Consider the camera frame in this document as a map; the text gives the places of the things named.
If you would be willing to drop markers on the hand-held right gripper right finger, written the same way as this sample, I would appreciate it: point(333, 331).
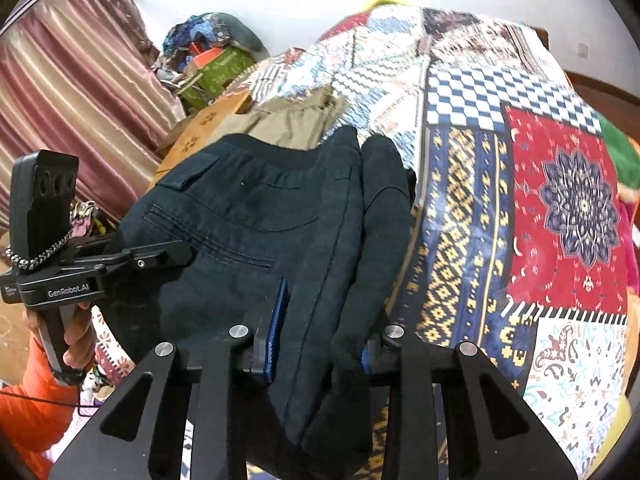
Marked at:
point(400, 355)

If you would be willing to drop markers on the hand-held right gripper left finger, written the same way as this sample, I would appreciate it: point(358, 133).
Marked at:
point(277, 320)

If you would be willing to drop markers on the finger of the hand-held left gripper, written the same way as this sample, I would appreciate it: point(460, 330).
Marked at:
point(150, 257)
point(95, 245)

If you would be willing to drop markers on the dark navy pants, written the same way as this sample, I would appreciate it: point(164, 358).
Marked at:
point(240, 220)

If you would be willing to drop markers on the khaki pants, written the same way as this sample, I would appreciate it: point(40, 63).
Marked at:
point(285, 120)

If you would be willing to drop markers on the person's left hand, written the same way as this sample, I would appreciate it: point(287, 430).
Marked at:
point(82, 332)

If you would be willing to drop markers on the brown cardboard box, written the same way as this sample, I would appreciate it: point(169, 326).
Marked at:
point(200, 125)

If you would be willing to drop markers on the patchwork printed blanket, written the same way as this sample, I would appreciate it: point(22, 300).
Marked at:
point(465, 220)

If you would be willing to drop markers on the striped pink curtain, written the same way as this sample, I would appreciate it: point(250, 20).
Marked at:
point(75, 85)

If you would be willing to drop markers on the green cardboard box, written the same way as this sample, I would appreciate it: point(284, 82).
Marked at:
point(215, 75)

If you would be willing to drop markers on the pile of colourful clothes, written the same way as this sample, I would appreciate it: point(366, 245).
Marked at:
point(215, 30)

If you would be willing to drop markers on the pink fleece blanket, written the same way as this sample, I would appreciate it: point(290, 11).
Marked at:
point(631, 245)

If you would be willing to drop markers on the green fleece blanket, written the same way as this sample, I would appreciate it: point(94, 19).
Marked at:
point(620, 150)

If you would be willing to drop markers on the yellow pillow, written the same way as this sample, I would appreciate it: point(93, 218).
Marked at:
point(387, 3)

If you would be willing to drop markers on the wooden bed headboard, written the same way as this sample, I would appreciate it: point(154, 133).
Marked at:
point(542, 37)

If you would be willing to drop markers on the white wall socket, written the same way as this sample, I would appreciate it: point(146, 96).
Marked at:
point(581, 50)

